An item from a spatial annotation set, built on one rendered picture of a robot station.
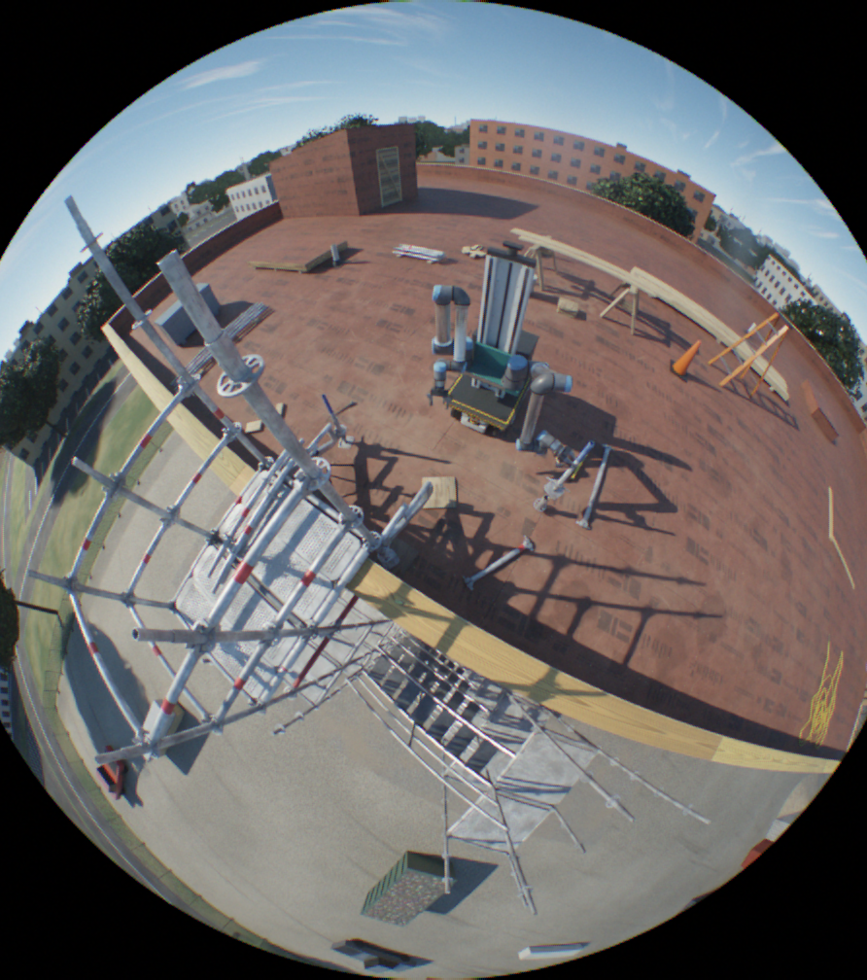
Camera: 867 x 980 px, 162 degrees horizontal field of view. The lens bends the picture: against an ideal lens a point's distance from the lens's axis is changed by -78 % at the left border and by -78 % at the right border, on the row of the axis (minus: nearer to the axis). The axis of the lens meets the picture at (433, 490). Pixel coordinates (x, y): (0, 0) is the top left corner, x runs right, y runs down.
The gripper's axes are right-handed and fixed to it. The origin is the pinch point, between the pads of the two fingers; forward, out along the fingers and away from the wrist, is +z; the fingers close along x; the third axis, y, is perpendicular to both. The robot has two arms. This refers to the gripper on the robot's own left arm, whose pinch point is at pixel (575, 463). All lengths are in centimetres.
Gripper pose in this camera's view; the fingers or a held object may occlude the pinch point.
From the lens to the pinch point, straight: 225.8
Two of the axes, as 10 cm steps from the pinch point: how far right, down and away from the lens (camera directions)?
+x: 7.0, -6.7, 2.6
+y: -0.2, -3.8, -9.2
